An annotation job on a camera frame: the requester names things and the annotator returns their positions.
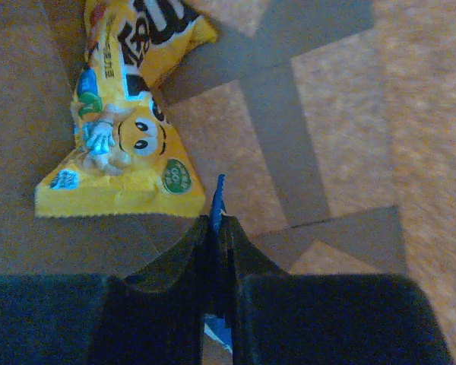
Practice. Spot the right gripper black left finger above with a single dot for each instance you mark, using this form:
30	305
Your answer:
153	316

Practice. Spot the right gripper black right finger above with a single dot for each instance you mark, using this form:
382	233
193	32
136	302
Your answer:
279	318

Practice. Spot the blue m&m's snack packet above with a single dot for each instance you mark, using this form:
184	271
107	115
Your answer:
215	325

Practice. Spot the brown paper bag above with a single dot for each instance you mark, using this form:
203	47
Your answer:
333	121

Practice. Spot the yellow m&m's peanut packet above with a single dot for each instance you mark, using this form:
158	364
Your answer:
127	159

